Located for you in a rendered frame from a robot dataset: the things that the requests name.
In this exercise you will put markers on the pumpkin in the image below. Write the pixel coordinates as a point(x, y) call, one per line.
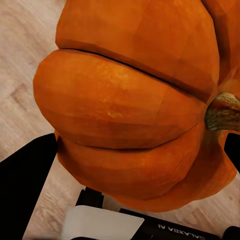
point(142, 95)

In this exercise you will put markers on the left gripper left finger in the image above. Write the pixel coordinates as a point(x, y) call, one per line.
point(22, 177)

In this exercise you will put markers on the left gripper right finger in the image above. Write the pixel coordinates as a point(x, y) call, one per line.
point(232, 149)

